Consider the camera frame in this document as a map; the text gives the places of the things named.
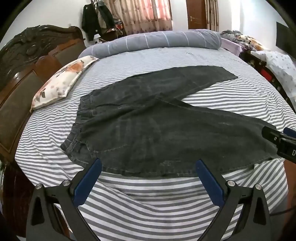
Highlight lilac cloth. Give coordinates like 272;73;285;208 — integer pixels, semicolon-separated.
221;37;245;56

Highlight grey white striped bed sheet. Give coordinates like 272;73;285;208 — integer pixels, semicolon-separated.
14;45;292;241

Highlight floral white pillow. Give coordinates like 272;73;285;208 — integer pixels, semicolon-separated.
30;55;99;110

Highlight hanging black jacket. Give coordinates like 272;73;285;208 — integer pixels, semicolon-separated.
81;3;102;41

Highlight rolled grey checked quilt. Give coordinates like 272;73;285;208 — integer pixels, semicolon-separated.
78;29;223;59

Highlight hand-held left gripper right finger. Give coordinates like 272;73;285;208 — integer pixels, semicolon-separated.
195;159;271;241

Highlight brown wooden door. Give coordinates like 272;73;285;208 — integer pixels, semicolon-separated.
186;0;207;30

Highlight person's right forearm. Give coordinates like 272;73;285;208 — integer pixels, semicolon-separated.
273;159;296;215

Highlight carved wooden headboard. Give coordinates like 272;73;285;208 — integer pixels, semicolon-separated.
0;24;86;239

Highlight hanging grey garment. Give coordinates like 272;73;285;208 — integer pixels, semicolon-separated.
96;1;116;35

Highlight black wall television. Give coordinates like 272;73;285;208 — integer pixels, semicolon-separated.
276;22;296;54

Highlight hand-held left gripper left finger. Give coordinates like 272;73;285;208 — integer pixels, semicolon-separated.
26;158;102;241

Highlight pink floral curtain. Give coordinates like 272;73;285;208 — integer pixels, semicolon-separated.
107;0;173;36

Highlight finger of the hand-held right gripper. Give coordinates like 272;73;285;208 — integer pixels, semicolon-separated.
283;127;296;140
261;126;285;146

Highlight floral bedding pile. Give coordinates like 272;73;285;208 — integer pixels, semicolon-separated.
220;30;270;52

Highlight dark grey denim pants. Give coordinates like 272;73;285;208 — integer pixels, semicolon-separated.
60;65;279;178

